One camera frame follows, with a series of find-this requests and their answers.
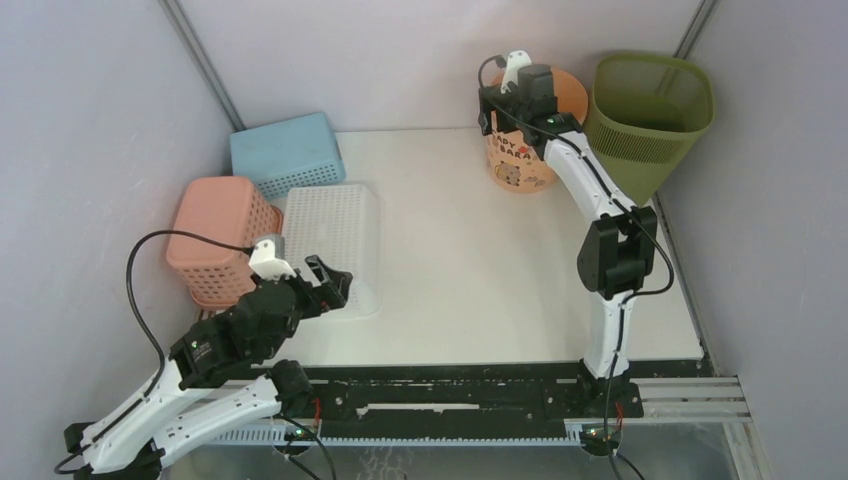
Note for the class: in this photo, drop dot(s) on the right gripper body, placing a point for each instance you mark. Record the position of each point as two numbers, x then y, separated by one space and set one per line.
503 120

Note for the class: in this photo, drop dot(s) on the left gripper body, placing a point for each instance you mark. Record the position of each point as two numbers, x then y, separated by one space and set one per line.
308 306

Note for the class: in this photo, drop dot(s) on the clear white plastic tray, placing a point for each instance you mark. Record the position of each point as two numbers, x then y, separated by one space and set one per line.
342 224

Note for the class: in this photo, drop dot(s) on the orange capybara bucket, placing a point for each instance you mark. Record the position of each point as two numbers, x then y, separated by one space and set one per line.
513 164

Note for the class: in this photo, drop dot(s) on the pink plastic basket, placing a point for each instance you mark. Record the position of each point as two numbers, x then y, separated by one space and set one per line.
231 211

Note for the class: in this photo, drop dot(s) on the green mesh waste bin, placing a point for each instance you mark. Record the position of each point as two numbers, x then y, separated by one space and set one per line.
646 111

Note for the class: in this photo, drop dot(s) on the blue plastic basket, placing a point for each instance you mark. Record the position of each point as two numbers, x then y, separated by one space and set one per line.
297 152

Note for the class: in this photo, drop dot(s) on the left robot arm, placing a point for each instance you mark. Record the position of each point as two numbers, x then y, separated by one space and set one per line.
160 422

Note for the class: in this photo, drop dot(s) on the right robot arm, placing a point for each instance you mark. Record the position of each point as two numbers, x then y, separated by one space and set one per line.
617 253

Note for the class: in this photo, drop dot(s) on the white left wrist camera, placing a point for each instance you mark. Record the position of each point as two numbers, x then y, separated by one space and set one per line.
267 258

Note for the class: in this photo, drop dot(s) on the white toothed cable duct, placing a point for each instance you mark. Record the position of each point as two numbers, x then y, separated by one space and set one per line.
564 434

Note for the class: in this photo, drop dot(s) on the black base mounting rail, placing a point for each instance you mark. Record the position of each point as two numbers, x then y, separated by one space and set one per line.
411 401

